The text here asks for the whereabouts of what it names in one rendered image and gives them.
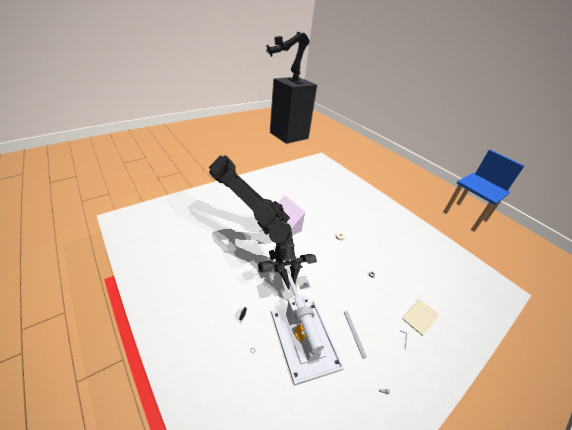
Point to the beige square tile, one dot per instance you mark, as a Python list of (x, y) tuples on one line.
[(420, 317)]

